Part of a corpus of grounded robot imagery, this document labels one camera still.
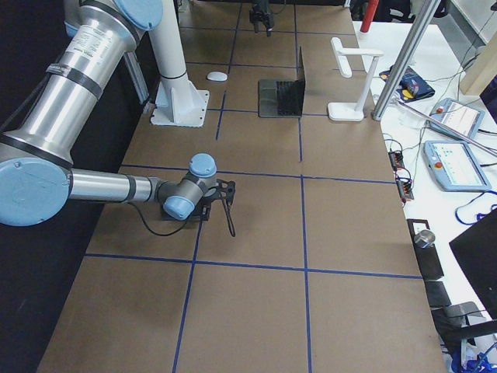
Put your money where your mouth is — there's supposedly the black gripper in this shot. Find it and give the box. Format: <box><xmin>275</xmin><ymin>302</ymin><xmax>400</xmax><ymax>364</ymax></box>
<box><xmin>249</xmin><ymin>0</ymin><xmax>273</xmax><ymax>37</ymax></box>
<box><xmin>205</xmin><ymin>179</ymin><xmax>236</xmax><ymax>206</ymax></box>

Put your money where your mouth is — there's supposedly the black mouse pad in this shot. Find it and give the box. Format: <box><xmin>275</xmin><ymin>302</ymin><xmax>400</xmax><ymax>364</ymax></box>
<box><xmin>160</xmin><ymin>204</ymin><xmax>211</xmax><ymax>221</ymax></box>

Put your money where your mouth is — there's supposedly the grey laptop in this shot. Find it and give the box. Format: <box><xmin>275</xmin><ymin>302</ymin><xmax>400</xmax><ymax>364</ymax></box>
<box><xmin>258</xmin><ymin>47</ymin><xmax>306</xmax><ymax>118</ymax></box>

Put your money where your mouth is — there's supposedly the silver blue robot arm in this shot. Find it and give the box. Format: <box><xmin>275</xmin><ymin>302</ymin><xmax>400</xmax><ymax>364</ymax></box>
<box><xmin>1</xmin><ymin>1</ymin><xmax>235</xmax><ymax>226</ymax></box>

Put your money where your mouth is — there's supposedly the white computer mouse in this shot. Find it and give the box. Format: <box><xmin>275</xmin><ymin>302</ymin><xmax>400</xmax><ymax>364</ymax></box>
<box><xmin>206</xmin><ymin>71</ymin><xmax>228</xmax><ymax>82</ymax></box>

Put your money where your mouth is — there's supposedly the white desk lamp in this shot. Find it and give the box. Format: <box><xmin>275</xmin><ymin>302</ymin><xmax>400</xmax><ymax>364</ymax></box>
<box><xmin>327</xmin><ymin>37</ymin><xmax>385</xmax><ymax>123</ymax></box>

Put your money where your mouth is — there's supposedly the red cylinder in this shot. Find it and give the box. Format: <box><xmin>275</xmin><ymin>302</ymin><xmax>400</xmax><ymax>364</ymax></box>
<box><xmin>360</xmin><ymin>0</ymin><xmax>380</xmax><ymax>33</ymax></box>

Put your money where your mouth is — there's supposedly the dark blue pouch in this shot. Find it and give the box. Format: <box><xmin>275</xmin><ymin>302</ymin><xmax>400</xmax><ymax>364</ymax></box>
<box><xmin>396</xmin><ymin>66</ymin><xmax>436</xmax><ymax>103</ymax></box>

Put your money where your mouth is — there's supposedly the silver metal cup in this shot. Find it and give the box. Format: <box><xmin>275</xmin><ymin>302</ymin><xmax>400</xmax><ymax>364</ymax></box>
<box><xmin>413</xmin><ymin>229</ymin><xmax>436</xmax><ymax>249</ymax></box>

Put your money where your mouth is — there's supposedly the grey teach pendant far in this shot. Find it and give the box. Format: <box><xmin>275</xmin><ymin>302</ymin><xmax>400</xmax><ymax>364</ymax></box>
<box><xmin>430</xmin><ymin>98</ymin><xmax>485</xmax><ymax>139</ymax></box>

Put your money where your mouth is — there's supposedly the grey teach pendant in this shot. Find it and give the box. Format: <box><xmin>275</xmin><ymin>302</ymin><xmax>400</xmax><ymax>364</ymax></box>
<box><xmin>422</xmin><ymin>141</ymin><xmax>492</xmax><ymax>192</ymax></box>
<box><xmin>430</xmin><ymin>98</ymin><xmax>485</xmax><ymax>139</ymax></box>

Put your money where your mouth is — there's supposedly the grey teach pendant near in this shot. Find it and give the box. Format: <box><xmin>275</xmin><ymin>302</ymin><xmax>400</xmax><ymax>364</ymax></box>
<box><xmin>422</xmin><ymin>141</ymin><xmax>492</xmax><ymax>192</ymax></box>

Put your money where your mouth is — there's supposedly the black monitor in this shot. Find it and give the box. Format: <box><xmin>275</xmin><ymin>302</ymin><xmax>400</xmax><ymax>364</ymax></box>
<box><xmin>450</xmin><ymin>211</ymin><xmax>497</xmax><ymax>319</ymax></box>

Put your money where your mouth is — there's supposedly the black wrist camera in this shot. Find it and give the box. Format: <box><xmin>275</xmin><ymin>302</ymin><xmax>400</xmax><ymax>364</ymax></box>
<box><xmin>200</xmin><ymin>205</ymin><xmax>211</xmax><ymax>221</ymax></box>

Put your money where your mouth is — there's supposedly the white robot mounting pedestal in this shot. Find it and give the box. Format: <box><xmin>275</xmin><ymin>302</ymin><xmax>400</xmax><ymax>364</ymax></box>
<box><xmin>148</xmin><ymin>0</ymin><xmax>210</xmax><ymax>127</ymax></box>

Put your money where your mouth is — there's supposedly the aluminium frame post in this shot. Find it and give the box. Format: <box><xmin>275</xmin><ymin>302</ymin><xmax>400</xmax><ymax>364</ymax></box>
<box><xmin>371</xmin><ymin>0</ymin><xmax>440</xmax><ymax>121</ymax></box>

